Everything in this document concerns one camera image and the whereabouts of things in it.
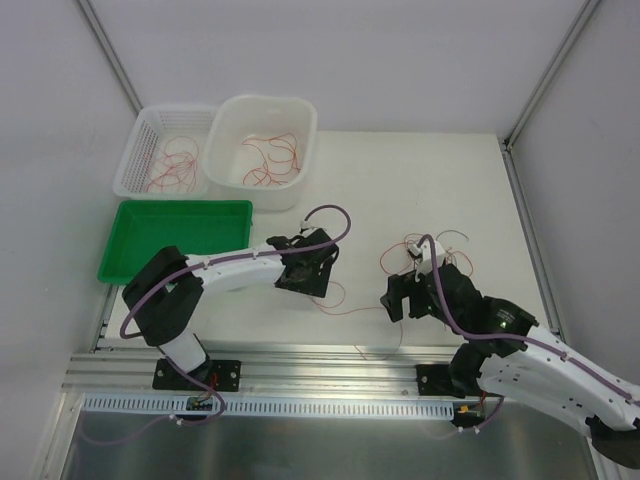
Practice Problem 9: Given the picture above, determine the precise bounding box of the aluminium extrusion rail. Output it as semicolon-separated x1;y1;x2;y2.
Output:
62;342;457;400

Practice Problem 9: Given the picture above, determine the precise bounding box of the red cable in basket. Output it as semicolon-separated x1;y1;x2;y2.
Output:
144;148;202;193

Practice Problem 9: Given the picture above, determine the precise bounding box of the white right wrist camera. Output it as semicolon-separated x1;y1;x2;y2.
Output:
407;241;447;276

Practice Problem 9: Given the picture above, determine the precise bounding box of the green plastic tray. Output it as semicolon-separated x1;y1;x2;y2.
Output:
97;200;253;285

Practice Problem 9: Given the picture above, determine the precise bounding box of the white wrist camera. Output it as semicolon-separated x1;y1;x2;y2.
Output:
299;220;316;236
407;241;447;276

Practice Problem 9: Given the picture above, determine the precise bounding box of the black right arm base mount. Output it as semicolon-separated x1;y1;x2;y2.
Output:
415;364;482;399

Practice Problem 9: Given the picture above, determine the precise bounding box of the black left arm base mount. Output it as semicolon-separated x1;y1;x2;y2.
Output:
152;359;242;392

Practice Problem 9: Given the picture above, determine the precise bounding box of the aluminium frame post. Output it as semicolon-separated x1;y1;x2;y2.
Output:
503;0;602;152
74;0;143;115

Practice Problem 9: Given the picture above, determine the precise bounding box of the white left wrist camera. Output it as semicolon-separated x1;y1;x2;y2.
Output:
299;220;316;236

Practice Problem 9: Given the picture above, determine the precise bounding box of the pink cable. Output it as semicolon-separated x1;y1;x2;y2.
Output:
149;134;204;194

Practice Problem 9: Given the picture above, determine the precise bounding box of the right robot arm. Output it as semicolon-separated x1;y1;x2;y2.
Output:
381;264;639;469

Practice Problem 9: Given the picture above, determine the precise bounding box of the left aluminium frame post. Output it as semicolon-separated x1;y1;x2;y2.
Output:
74;0;143;115

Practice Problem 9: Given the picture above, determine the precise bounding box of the white plastic tub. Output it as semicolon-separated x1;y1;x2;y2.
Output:
202;95;318;211

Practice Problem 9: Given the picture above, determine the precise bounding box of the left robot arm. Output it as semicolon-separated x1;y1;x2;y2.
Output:
122;229;339;389

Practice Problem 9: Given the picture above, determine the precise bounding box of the right aluminium frame post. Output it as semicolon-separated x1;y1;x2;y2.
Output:
503;0;602;152

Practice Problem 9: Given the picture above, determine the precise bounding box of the white perforated basket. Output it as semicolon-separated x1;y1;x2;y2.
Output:
112;104;216;200

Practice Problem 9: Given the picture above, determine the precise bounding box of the white slotted cable duct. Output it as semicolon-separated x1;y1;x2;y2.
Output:
83;394;455;421

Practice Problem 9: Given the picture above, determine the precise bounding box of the orange cable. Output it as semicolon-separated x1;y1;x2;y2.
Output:
309;232;475;362
241;132;302;189

